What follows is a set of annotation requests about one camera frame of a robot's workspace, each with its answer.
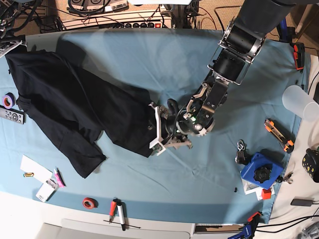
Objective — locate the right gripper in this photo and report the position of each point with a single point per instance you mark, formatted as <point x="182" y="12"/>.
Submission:
<point x="8" y="44"/>

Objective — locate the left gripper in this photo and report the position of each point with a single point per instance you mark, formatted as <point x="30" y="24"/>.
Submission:
<point x="167" y="134"/>

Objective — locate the black graphic t-shirt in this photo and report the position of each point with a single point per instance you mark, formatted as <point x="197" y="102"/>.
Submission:
<point x="72" y="107"/>

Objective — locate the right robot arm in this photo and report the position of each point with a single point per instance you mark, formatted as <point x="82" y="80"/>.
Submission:
<point x="10" y="11"/>

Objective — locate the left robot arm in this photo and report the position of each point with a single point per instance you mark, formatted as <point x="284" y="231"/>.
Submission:
<point x="241" y="42"/>

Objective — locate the purple tape roll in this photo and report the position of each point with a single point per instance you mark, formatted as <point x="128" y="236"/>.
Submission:
<point x="8" y="100"/>

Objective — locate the black remote control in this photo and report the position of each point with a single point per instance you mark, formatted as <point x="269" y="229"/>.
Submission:
<point x="12" y="115"/>

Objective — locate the metal carabiner keys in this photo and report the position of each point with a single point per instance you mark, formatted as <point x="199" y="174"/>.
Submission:
<point x="240" y="156"/>

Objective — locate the light blue table cloth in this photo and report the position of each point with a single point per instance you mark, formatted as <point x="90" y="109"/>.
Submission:
<point x="185" y="185"/>

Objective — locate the white black marker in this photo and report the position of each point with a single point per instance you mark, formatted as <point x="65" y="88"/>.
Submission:
<point x="121" y="214"/>

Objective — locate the white paper under box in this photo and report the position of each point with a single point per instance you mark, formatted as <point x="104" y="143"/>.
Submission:
<point x="250" y="188"/>

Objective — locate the blue box with knob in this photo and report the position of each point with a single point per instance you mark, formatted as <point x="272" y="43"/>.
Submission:
<point x="261" y="171"/>

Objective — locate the red tape roll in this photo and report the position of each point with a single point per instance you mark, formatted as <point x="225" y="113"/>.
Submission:
<point x="89" y="203"/>

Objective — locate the black zip tie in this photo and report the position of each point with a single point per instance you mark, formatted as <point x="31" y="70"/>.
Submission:
<point x="122" y="225"/>

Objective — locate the black power strip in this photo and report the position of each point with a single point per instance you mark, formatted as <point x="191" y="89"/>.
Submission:
<point x="138" y="24"/>

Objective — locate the red cube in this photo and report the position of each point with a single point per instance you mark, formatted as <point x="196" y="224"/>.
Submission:
<point x="266" y="194"/>

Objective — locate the pink tube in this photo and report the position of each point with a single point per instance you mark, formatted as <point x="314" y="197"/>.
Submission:
<point x="59" y="179"/>

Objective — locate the orange black utility knife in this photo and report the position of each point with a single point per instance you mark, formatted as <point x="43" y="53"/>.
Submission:
<point x="286" y="142"/>

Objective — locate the blue orange clamp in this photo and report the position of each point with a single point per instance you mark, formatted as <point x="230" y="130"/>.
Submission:
<point x="248" y="230"/>

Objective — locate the white paper sheet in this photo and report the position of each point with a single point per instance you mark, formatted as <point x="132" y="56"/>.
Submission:
<point x="39" y="172"/>

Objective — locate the white card packet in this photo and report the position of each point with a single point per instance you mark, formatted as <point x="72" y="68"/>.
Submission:
<point x="46" y="190"/>

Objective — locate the brass cylinder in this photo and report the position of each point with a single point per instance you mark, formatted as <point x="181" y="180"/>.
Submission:
<point x="28" y="174"/>

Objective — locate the translucent plastic cup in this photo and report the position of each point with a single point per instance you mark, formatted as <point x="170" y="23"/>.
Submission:
<point x="296" y="100"/>

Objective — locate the black power adapter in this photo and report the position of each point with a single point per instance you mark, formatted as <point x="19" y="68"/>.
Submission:
<point x="301" y="202"/>

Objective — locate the black yellow dotted mug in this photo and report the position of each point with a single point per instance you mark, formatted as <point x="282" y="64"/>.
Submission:
<point x="310" y="163"/>

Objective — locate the blue black clamp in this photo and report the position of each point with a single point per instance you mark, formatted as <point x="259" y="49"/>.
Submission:
<point x="282" y="30"/>

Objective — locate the orange black clamp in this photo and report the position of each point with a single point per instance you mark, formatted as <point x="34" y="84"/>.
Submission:
<point x="299" y="55"/>

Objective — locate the red handled screwdriver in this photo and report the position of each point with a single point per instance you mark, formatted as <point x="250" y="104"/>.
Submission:
<point x="113" y="207"/>

